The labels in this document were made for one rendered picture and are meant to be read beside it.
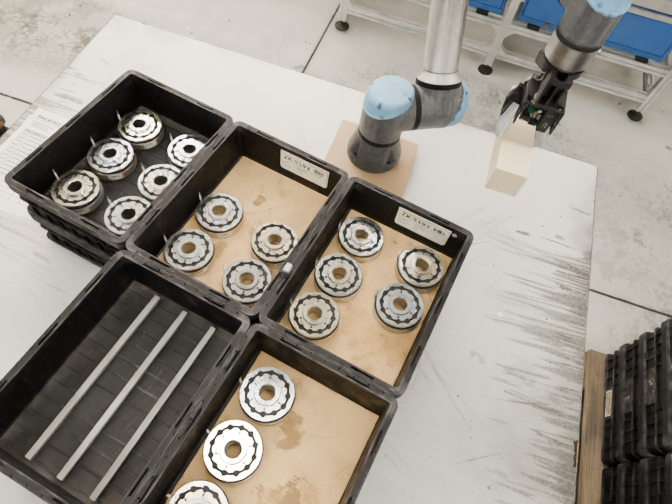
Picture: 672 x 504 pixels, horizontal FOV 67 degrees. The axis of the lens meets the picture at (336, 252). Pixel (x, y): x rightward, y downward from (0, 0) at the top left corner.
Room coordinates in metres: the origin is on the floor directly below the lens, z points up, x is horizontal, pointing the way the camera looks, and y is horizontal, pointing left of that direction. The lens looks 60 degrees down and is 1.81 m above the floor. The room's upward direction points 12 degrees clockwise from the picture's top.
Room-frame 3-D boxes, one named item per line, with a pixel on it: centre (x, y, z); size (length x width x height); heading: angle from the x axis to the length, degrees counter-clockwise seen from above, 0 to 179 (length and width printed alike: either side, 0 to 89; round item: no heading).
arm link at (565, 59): (0.75, -0.31, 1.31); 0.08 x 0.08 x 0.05
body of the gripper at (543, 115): (0.75, -0.30, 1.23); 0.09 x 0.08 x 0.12; 172
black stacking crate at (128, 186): (0.66, 0.49, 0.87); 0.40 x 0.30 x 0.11; 163
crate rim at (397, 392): (0.48, -0.08, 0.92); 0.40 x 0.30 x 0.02; 163
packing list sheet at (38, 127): (0.73, 0.82, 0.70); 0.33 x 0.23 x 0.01; 172
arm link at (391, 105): (0.98, -0.05, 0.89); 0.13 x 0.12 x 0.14; 114
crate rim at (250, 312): (0.57, 0.20, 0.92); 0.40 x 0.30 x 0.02; 163
